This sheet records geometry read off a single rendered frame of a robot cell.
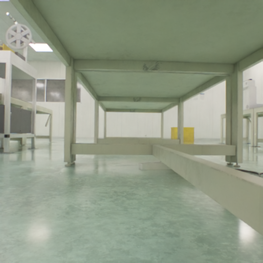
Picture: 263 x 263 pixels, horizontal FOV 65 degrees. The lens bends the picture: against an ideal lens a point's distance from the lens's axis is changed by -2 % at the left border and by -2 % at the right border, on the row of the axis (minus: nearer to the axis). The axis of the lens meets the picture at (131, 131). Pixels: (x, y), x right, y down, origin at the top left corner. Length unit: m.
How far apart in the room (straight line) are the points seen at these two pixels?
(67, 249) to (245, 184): 0.34
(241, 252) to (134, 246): 0.20
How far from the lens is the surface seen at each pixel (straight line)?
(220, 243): 0.51
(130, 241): 0.48
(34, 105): 3.11
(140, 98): 2.89
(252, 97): 5.21
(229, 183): 0.43
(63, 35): 1.22
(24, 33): 3.21
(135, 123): 7.54
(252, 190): 0.37
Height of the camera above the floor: 0.22
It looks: 1 degrees up
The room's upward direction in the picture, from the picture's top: 1 degrees clockwise
